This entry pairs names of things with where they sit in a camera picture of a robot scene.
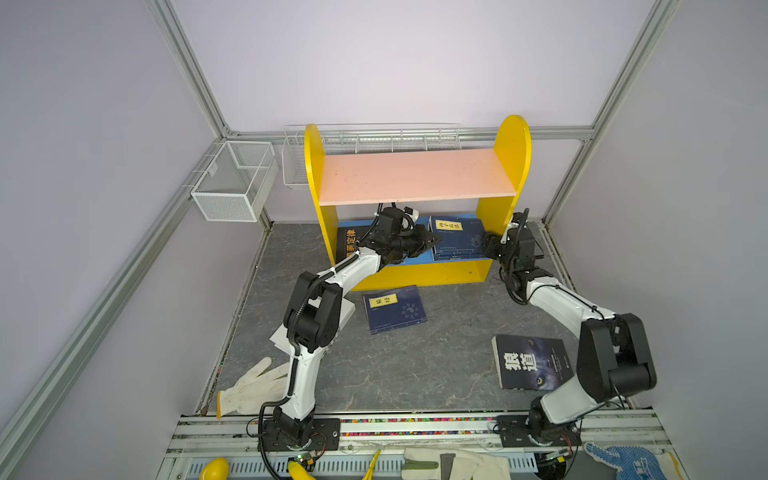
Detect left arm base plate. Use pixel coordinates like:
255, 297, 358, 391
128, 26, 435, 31
260, 417, 341, 452

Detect blue dotted glove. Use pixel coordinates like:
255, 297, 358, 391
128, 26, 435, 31
584, 442, 666, 480

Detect white grey glove front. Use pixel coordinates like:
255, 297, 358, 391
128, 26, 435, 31
401, 447, 511, 480

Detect yellow tool handle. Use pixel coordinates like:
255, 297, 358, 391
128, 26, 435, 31
287, 461, 315, 480

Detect yellow round object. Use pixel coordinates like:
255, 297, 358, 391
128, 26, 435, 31
199, 458, 230, 480

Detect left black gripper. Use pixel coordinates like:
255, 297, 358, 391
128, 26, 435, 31
392, 224, 443, 258

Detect blue book dotted circle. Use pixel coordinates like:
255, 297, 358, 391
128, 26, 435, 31
363, 285, 427, 335

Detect yellow thin tool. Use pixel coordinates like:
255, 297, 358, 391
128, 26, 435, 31
362, 450, 381, 480

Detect blue book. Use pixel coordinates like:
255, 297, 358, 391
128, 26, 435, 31
429, 215, 486, 261

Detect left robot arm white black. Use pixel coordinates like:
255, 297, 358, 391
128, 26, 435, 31
260, 204, 442, 446

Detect white work glove left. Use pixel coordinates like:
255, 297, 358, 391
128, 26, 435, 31
216, 357, 290, 418

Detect white mesh box basket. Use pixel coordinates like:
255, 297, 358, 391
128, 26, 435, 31
191, 141, 278, 223

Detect dark book white characters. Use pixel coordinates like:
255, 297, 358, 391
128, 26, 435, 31
491, 334, 574, 391

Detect black book yellow title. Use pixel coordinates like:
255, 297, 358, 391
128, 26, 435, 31
335, 226, 366, 263

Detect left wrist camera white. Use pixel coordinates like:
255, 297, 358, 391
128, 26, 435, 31
403, 207, 420, 222

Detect white wire basket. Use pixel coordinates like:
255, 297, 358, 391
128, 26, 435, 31
281, 123, 462, 190

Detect white book black lettering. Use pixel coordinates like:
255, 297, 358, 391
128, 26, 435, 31
270, 298, 356, 355

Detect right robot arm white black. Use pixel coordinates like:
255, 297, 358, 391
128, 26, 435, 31
483, 210, 657, 446

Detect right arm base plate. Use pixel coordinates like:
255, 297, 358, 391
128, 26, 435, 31
492, 414, 582, 448

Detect yellow shelf with coloured boards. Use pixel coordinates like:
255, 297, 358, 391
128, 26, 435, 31
304, 115, 532, 292

